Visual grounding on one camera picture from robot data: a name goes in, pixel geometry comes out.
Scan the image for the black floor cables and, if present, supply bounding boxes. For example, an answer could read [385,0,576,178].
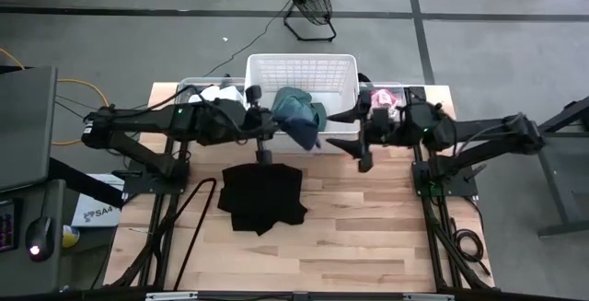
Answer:
[54,93,149,112]

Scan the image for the black frame rails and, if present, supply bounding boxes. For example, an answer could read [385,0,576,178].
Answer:
[404,86,493,291]
[105,134,200,289]

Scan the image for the black right frame rails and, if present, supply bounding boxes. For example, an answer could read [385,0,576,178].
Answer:
[404,86,493,291]

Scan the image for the yellow floor cable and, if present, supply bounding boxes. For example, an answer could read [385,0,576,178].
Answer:
[0,47,110,147]

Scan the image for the black left frame rails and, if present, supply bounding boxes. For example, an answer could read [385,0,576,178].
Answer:
[105,134,200,289]

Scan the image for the pink cloth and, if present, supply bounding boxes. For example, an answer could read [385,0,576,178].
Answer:
[370,87,406,111]

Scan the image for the grey office chair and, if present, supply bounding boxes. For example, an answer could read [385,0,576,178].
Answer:
[48,156,128,209]

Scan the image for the coiled black cable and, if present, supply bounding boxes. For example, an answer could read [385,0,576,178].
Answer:
[449,197,491,277]

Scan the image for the teal dotted shirt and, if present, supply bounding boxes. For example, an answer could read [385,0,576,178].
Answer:
[271,87,329,133]

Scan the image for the yellow and blue ball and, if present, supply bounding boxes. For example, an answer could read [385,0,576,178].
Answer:
[62,225,81,249]

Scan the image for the grey metal stand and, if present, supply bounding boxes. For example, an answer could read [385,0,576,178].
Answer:
[536,96,589,237]

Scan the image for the black fan power cable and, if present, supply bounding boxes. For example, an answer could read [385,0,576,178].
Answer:
[202,0,294,78]

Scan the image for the backlit keyboard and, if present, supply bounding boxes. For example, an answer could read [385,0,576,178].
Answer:
[0,199,19,253]

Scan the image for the white t-shirt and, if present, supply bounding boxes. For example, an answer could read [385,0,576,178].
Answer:
[188,84,245,107]

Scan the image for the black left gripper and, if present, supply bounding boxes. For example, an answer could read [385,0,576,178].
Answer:
[243,85,277,165]

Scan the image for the black computer mouse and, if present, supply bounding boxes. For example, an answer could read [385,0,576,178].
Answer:
[25,216,55,262]

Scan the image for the white plastic laundry basket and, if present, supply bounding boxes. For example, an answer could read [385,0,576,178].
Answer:
[243,52,361,155]

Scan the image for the black front frame bar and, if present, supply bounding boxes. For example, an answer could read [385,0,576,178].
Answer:
[0,286,589,301]

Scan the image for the grey desk with keyboard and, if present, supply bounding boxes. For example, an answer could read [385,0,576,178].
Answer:
[0,179,66,296]

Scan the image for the black t-shirt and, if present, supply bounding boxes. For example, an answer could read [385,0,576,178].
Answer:
[216,162,308,237]

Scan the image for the dark red looped cable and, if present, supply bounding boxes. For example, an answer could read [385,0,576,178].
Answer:
[172,177,217,291]

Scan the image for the white cardboard box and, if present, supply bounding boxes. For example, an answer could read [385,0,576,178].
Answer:
[71,173,126,228]

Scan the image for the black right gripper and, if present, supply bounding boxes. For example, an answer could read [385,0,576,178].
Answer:
[325,89,409,174]

